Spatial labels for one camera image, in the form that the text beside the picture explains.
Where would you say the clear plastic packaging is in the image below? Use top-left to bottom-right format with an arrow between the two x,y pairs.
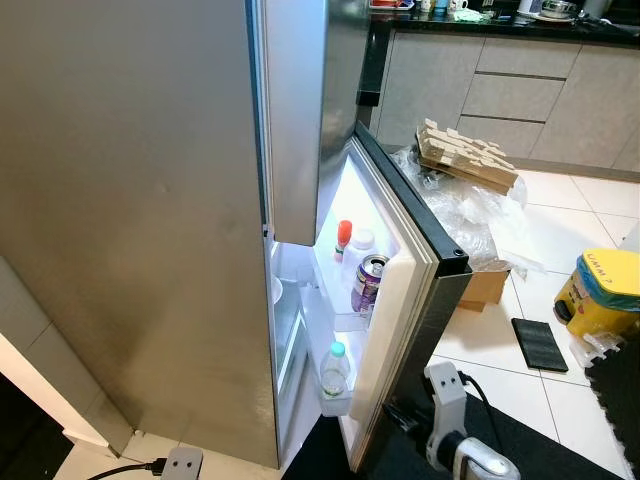
568,330 -> 629,369

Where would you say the purple drink can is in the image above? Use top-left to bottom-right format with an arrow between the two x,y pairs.
351,254 -> 391,317

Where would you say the steel pot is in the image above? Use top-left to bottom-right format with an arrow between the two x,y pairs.
535,0 -> 584,23

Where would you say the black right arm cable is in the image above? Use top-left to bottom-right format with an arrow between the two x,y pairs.
455,370 -> 504,436

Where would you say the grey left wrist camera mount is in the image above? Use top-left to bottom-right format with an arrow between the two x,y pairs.
160,446 -> 205,480

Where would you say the black ridged flat pad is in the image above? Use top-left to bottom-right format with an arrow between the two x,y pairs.
510,317 -> 570,375

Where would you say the silver freezer door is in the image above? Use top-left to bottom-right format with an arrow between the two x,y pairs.
250,0 -> 374,248

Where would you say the clear plastic wrap heap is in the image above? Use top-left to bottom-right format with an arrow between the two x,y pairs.
392,143 -> 549,279

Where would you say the small bottle red cap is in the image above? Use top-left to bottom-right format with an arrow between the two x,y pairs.
334,220 -> 355,264

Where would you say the large black floor mat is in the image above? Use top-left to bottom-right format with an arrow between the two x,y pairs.
283,385 -> 626,480

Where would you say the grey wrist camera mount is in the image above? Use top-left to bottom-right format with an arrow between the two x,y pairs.
423,360 -> 470,438
160,446 -> 205,480

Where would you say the large cardboard box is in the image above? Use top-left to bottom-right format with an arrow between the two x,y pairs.
457,262 -> 514,314

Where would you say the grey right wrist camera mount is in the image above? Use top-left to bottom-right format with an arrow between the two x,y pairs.
423,360 -> 470,438

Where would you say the yellow tub blue band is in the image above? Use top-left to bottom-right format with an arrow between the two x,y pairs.
552,247 -> 640,342

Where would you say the small water bottle teal cap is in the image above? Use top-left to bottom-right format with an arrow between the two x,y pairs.
319,341 -> 354,403

